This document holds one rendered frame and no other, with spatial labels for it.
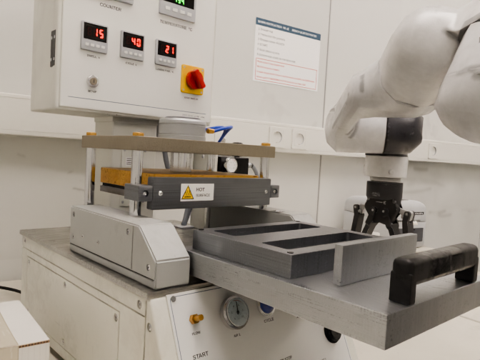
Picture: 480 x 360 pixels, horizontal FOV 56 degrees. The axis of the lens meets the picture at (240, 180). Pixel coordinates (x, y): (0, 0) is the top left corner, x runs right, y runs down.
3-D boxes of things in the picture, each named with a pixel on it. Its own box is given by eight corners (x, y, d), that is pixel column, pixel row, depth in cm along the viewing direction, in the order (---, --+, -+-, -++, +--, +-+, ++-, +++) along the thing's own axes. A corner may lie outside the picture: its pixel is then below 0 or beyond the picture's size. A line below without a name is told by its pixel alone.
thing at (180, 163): (99, 191, 77) (101, 133, 76) (203, 189, 91) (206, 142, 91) (153, 202, 64) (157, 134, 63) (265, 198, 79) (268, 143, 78)
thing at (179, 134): (64, 187, 79) (67, 112, 79) (205, 186, 100) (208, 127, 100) (134, 203, 61) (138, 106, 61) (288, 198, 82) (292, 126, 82)
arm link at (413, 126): (368, 153, 85) (426, 156, 83) (373, 83, 85) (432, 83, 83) (363, 155, 103) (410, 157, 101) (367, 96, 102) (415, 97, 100)
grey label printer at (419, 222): (339, 238, 176) (343, 194, 175) (377, 236, 186) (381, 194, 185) (388, 251, 155) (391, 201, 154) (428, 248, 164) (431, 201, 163)
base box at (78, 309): (19, 323, 86) (22, 233, 85) (182, 292, 112) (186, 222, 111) (182, 484, 47) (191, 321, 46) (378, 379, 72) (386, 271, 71)
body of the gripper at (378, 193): (358, 178, 99) (355, 221, 99) (393, 182, 92) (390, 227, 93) (377, 178, 104) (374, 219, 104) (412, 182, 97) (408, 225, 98)
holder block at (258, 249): (191, 248, 58) (193, 228, 57) (296, 236, 71) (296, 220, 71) (290, 279, 45) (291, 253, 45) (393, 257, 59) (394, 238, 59)
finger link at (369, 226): (376, 209, 97) (371, 206, 98) (355, 252, 101) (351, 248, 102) (386, 208, 100) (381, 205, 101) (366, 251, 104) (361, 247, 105)
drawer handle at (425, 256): (387, 300, 40) (391, 256, 40) (458, 277, 50) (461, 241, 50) (408, 306, 39) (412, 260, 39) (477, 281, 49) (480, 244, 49)
